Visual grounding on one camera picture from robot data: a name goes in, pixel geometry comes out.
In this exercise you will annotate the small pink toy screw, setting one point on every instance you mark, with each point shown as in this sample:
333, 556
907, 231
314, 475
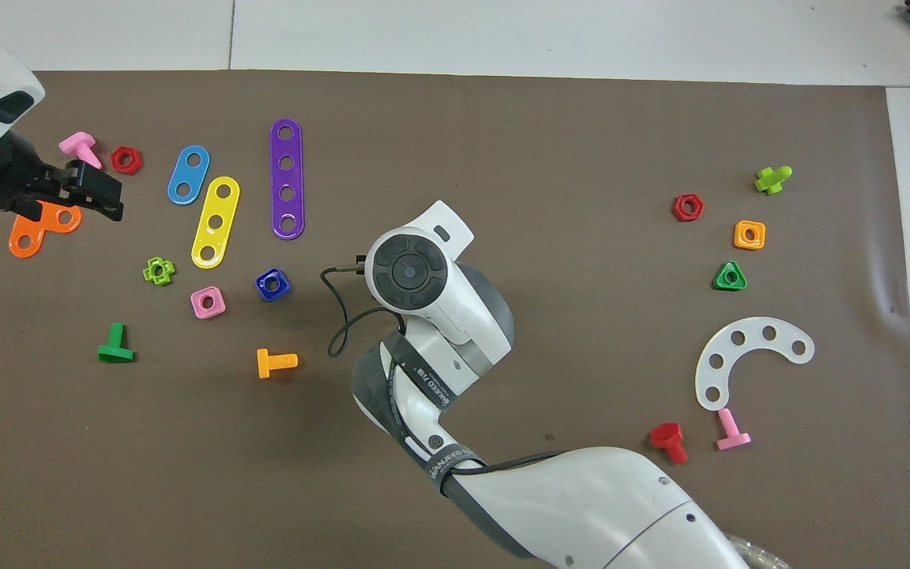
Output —
731, 435

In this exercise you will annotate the brown table mat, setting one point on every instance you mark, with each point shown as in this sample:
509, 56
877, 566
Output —
581, 158

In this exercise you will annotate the orange toy screw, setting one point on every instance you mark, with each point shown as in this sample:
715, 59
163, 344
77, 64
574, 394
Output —
273, 363

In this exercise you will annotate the lime green cross screw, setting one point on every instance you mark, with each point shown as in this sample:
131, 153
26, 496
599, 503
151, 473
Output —
771, 182

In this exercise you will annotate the green triangle toy nut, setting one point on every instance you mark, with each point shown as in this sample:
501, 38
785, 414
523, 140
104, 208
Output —
720, 284

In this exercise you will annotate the purple four-hole strip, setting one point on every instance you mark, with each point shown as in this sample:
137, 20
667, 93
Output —
287, 150

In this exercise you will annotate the orange square toy nut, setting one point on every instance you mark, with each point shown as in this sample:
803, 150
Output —
738, 241

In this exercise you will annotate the blue two-hole strip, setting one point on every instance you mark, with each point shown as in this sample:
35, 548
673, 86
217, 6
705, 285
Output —
189, 175

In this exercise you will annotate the yellow three-hole strip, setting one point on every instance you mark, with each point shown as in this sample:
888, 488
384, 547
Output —
220, 206

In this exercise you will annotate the green toy screw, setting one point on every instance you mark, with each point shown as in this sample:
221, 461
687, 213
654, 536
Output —
115, 349

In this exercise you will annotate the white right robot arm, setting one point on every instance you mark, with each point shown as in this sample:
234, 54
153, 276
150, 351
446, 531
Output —
597, 506

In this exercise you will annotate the pink square toy nut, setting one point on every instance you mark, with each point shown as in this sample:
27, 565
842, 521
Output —
197, 308

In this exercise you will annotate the red hexagon toy nut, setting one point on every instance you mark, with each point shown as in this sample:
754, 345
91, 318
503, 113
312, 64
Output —
117, 160
678, 208

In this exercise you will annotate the orange three-hole heart plate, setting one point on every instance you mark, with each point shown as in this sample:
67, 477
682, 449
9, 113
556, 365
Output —
43, 234

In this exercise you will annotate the white curved five-hole plate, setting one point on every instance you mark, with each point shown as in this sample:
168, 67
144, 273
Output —
753, 330

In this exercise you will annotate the blue square toy nut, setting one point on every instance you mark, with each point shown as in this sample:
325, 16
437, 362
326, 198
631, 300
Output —
285, 292

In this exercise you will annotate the red toy screw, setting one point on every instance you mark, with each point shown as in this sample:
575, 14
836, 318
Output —
667, 435

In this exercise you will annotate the large pink toy screw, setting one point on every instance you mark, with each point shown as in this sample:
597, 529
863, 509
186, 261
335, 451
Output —
76, 145

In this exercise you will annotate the lime green cross nut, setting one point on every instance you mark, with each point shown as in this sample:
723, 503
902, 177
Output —
148, 273

